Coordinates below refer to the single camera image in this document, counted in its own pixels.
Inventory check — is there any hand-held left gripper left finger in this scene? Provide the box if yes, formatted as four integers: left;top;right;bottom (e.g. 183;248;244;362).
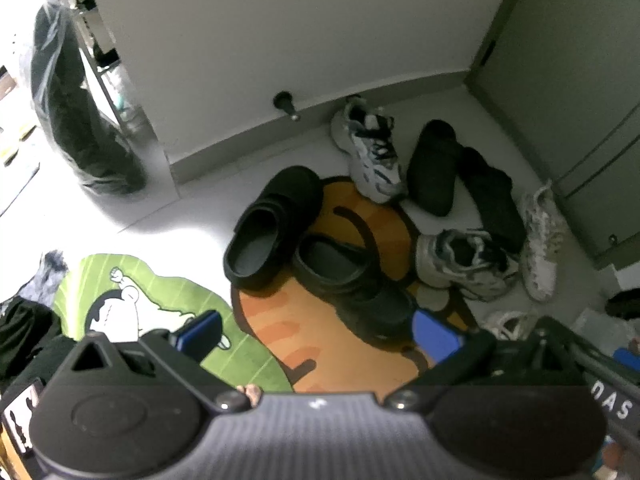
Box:
47;310;252;413

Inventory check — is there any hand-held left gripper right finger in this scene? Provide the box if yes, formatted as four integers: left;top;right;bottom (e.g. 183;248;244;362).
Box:
382;307;588;413

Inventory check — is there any black rubber clog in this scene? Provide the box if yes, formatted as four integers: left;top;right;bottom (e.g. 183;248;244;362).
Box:
292;234;418;343
223;165;323;291

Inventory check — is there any white grey black-laced sneaker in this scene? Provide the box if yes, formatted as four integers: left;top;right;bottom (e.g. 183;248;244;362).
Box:
330;96;408;205
415;229;521;303

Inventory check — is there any beige white sneaker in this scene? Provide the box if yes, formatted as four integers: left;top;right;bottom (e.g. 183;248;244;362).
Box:
517;180;568;303
480;310;541;341

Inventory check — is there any black fabric slipper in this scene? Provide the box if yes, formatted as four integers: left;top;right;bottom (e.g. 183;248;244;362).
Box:
457;146;527;253
406;120;463;217

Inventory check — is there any white plastic bag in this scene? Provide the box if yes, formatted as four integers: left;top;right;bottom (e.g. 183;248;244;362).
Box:
570;307;636;356

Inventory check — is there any orange cat-shaped rug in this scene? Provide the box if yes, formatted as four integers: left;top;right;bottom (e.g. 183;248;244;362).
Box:
231;175;478;393

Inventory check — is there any small dark bundle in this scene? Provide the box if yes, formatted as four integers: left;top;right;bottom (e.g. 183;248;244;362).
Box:
605;285;640;321

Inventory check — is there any green cartoon rug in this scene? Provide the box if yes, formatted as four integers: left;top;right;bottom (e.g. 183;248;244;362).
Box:
52;254;296;393

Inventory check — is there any grey fuzzy cloth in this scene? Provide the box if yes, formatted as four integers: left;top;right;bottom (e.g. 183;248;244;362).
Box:
35;250;68;306

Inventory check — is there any dark cloth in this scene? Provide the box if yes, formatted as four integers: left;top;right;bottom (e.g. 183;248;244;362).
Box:
0;295;96;396

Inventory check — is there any black white printed cloth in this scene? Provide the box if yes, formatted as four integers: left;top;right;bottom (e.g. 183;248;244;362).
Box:
0;380;41;456

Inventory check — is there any black door stopper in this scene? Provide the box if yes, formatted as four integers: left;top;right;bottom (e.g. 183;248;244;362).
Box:
271;91;302;122

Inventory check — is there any dark garment in plastic bag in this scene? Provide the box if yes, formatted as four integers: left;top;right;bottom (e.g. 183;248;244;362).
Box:
30;2;148;196

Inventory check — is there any grey-green cabinet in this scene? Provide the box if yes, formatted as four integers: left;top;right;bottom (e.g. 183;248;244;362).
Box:
462;0;640;271

